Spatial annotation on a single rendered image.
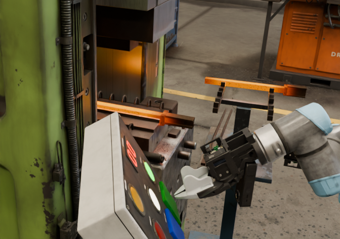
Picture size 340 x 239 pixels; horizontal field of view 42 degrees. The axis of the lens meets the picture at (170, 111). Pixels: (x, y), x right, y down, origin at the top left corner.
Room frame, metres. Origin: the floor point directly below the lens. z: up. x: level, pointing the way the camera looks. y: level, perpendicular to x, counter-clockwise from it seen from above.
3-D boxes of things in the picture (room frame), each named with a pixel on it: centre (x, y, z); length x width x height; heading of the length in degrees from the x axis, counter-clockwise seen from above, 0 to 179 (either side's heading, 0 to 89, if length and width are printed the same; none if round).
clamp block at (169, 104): (1.44, 0.04, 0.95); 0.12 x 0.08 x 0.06; 74
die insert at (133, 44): (1.34, 0.26, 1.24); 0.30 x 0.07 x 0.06; 74
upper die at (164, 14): (1.31, 0.23, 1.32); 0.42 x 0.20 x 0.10; 74
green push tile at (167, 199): (0.81, -0.01, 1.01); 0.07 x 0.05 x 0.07; 9
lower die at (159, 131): (1.31, 0.23, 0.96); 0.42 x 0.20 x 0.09; 74
